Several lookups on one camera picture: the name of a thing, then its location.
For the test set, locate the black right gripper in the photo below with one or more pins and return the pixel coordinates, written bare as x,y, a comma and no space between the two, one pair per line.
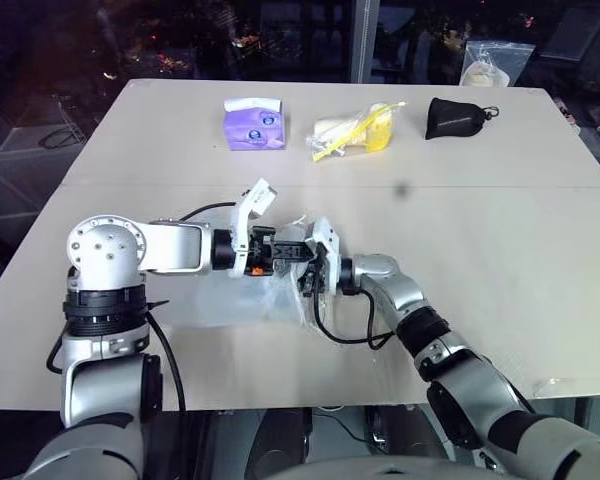
318,272

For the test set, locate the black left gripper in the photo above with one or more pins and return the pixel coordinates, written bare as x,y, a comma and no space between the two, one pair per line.
261,250

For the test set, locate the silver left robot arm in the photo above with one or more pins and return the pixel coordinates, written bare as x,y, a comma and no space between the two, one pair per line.
175,247

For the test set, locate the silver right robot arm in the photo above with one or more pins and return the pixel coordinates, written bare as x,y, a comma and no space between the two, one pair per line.
460,390

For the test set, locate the clear zip bag yellow contents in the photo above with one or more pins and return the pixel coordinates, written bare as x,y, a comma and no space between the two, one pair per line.
357,131

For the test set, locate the clear zip bag white contents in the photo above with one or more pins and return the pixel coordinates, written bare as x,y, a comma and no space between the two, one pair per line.
495,62

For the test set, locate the purple tissue pack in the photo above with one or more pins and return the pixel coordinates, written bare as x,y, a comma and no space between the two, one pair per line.
254,125

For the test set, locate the dark rounded shape under table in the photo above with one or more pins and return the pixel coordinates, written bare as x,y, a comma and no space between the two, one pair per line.
395,432
272,445

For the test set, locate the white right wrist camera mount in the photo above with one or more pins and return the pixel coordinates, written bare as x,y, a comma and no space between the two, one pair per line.
327,235

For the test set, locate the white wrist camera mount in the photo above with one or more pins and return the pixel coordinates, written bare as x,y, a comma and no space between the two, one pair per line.
252,202
327,235

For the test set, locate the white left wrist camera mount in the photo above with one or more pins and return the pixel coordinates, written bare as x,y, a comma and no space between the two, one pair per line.
252,202

